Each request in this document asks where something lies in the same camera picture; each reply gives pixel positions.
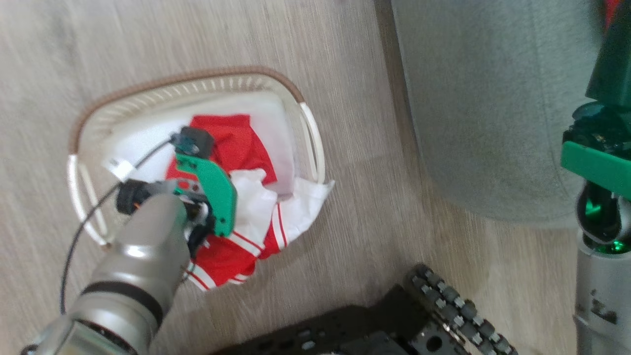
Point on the white laundry basket brown rim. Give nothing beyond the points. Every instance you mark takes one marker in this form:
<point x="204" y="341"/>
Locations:
<point x="197" y="86"/>

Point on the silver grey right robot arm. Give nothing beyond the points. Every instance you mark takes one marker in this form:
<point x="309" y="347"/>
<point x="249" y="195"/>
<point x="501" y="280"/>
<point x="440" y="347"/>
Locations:
<point x="601" y="296"/>

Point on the white garment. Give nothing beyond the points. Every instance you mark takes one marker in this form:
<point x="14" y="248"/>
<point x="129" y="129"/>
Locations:
<point x="305" y="207"/>

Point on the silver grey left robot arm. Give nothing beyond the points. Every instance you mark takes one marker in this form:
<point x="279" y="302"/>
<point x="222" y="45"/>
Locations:
<point x="143" y="241"/>

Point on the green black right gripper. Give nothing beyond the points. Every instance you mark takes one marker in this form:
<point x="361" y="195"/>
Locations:
<point x="601" y="162"/>

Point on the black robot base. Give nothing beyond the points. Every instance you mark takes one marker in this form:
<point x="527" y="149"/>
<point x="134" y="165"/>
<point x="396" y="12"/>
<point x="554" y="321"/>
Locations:
<point x="355" y="325"/>

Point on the white label tag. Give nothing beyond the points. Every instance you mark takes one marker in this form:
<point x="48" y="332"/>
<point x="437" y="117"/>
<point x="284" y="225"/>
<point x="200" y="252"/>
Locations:
<point x="118" y="168"/>

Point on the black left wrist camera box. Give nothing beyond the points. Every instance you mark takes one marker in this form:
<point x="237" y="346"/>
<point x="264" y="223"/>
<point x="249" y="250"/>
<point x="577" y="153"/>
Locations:
<point x="197" y="140"/>

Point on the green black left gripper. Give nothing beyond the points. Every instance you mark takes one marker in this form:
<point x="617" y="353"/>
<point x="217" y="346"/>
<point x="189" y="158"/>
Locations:
<point x="219" y="197"/>

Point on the red jersey with white trim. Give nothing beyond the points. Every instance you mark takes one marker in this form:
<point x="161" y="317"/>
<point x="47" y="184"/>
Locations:
<point x="236" y="143"/>

